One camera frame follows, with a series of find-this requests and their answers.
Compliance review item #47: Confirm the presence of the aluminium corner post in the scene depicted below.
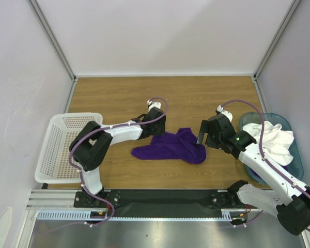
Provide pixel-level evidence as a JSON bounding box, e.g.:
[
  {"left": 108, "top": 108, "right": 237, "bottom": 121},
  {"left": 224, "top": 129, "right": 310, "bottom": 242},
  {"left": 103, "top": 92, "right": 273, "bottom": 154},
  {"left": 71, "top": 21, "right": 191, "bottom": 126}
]
[
  {"left": 253, "top": 0, "right": 302, "bottom": 80},
  {"left": 27, "top": 0, "right": 77, "bottom": 82}
]

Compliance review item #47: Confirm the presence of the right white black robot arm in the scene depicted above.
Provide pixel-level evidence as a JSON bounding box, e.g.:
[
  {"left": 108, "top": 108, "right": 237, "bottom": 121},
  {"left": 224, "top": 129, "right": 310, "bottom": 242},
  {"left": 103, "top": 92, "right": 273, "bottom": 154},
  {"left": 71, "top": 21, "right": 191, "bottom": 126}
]
[{"left": 197, "top": 114, "right": 310, "bottom": 236}]

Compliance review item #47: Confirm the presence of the white perforated plastic basket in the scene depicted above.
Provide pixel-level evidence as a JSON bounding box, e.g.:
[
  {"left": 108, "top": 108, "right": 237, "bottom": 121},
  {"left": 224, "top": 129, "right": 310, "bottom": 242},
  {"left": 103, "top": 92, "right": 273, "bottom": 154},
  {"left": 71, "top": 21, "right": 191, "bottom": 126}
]
[{"left": 35, "top": 112, "right": 103, "bottom": 184}]

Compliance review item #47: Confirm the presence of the right aluminium corner post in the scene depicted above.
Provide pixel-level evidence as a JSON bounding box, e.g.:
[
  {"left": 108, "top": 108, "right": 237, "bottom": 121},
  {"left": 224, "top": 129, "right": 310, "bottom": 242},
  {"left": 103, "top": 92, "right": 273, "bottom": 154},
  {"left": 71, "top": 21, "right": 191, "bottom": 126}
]
[{"left": 253, "top": 0, "right": 302, "bottom": 80}]

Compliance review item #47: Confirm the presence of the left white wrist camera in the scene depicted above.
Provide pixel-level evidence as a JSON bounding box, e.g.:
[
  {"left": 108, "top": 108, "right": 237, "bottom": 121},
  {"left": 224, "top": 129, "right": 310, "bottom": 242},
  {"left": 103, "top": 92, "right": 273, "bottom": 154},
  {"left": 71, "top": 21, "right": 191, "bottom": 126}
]
[{"left": 147, "top": 100, "right": 161, "bottom": 111}]

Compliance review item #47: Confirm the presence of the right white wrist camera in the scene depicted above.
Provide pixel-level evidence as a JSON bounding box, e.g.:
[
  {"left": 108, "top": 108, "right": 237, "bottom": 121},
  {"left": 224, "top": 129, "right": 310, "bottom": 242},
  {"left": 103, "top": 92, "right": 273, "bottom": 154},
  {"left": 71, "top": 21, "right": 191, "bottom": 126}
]
[{"left": 215, "top": 105, "right": 233, "bottom": 122}]

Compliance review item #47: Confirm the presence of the purple towel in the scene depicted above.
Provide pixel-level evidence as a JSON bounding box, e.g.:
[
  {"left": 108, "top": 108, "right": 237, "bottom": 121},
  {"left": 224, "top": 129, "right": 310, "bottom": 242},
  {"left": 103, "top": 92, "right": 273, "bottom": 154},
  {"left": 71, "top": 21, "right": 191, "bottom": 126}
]
[
  {"left": 131, "top": 128, "right": 207, "bottom": 164},
  {"left": 248, "top": 166, "right": 288, "bottom": 178}
]

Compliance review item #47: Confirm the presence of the left aluminium corner post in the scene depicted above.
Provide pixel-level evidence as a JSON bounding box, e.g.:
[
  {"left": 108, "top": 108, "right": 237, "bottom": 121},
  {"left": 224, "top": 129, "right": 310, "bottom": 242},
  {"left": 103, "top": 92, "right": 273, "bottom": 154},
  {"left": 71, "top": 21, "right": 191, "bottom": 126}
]
[{"left": 27, "top": 0, "right": 77, "bottom": 82}]

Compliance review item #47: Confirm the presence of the purple towel in tub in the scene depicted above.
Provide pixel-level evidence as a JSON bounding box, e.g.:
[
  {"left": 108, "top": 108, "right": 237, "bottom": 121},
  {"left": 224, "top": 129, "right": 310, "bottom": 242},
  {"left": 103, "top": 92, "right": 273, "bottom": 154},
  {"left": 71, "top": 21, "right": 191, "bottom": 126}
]
[{"left": 248, "top": 166, "right": 288, "bottom": 178}]

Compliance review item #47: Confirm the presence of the aluminium frame rail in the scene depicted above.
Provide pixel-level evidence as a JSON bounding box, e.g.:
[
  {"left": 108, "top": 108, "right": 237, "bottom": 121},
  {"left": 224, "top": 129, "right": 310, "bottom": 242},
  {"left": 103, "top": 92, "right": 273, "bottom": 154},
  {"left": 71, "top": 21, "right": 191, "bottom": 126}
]
[{"left": 25, "top": 189, "right": 78, "bottom": 210}]

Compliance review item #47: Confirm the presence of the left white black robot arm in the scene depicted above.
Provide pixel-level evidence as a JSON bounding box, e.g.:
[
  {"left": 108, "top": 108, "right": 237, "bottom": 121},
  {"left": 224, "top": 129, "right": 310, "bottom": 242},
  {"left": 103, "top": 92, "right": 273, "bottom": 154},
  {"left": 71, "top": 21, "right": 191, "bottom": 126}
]
[{"left": 69, "top": 106, "right": 166, "bottom": 207}]

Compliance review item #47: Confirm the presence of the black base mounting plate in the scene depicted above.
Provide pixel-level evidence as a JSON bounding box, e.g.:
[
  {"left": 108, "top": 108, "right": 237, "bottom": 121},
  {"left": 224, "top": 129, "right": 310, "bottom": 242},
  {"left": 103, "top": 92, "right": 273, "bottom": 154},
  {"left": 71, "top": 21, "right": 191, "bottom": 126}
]
[{"left": 74, "top": 189, "right": 249, "bottom": 218}]

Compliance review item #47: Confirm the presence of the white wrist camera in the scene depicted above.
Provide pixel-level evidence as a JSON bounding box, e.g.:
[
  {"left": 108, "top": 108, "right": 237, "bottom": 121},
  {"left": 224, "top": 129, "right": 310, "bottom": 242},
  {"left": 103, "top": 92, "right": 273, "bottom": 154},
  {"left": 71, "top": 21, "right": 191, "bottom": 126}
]
[
  {"left": 215, "top": 105, "right": 233, "bottom": 122},
  {"left": 147, "top": 100, "right": 161, "bottom": 111}
]

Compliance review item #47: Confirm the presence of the teal translucent plastic tub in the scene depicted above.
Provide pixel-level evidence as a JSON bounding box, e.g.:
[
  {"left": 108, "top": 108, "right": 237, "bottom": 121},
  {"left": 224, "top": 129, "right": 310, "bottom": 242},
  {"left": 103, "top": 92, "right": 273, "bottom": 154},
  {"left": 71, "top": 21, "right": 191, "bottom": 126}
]
[{"left": 239, "top": 112, "right": 304, "bottom": 180}]

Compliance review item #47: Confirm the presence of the white towel in tub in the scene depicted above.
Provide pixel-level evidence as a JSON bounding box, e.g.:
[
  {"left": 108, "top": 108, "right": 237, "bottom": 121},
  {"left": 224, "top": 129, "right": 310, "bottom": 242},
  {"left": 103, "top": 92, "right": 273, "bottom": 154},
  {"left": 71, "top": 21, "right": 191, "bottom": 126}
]
[{"left": 242, "top": 120, "right": 295, "bottom": 166}]

